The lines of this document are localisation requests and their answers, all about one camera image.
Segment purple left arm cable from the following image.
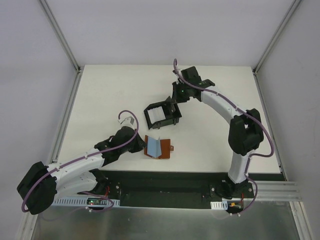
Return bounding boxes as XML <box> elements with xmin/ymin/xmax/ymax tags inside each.
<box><xmin>21</xmin><ymin>110</ymin><xmax>140</xmax><ymax>213</ymax></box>

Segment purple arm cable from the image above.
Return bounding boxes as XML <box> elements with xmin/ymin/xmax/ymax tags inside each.
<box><xmin>172</xmin><ymin>58</ymin><xmax>276</xmax><ymax>217</ymax></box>
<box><xmin>21</xmin><ymin>110</ymin><xmax>140</xmax><ymax>213</ymax></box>

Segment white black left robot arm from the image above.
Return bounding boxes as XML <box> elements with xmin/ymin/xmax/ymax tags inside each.
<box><xmin>17</xmin><ymin>126</ymin><xmax>147</xmax><ymax>215</ymax></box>

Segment left rear aluminium post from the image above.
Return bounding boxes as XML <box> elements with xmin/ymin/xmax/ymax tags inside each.
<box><xmin>37</xmin><ymin>0</ymin><xmax>81</xmax><ymax>73</ymax></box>

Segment black plastic card box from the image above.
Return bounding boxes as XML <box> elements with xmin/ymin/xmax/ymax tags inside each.
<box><xmin>143</xmin><ymin>97</ymin><xmax>182</xmax><ymax>130</ymax></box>

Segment right aluminium side rail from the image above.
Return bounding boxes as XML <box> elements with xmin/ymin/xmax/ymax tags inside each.
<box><xmin>253</xmin><ymin>69</ymin><xmax>313</xmax><ymax>240</ymax></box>

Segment white cable duct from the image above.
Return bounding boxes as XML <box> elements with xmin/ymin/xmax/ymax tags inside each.
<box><xmin>210</xmin><ymin>200</ymin><xmax>244</xmax><ymax>211</ymax></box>
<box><xmin>51</xmin><ymin>196</ymin><xmax>120</xmax><ymax>208</ymax></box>

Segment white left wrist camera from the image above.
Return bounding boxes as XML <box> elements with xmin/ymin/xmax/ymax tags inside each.
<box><xmin>118</xmin><ymin>116</ymin><xmax>136</xmax><ymax>130</ymax></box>

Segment brown leather card holder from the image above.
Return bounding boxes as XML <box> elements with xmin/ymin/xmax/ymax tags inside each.
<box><xmin>144</xmin><ymin>135</ymin><xmax>174</xmax><ymax>160</ymax></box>

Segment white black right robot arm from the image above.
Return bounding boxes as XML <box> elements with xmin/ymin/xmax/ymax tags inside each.
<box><xmin>163</xmin><ymin>66</ymin><xmax>264</xmax><ymax>200</ymax></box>

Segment aluminium post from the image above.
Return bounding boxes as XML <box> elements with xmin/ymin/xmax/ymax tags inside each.
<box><xmin>252</xmin><ymin>0</ymin><xmax>303</xmax><ymax>75</ymax></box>
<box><xmin>37</xmin><ymin>0</ymin><xmax>81</xmax><ymax>73</ymax></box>

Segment white left cable duct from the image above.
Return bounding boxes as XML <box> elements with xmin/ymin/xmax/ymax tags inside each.
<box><xmin>51</xmin><ymin>196</ymin><xmax>120</xmax><ymax>208</ymax></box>

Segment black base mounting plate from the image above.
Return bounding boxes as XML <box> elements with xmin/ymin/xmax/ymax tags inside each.
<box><xmin>102</xmin><ymin>170</ymin><xmax>254</xmax><ymax>209</ymax></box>

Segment white right cable duct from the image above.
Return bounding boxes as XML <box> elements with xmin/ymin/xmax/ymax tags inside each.
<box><xmin>210</xmin><ymin>200</ymin><xmax>244</xmax><ymax>211</ymax></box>

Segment right rear aluminium post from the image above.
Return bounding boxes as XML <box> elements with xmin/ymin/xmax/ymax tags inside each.
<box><xmin>252</xmin><ymin>0</ymin><xmax>303</xmax><ymax>75</ymax></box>

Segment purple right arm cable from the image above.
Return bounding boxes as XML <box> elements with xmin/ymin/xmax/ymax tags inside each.
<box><xmin>172</xmin><ymin>58</ymin><xmax>276</xmax><ymax>217</ymax></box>

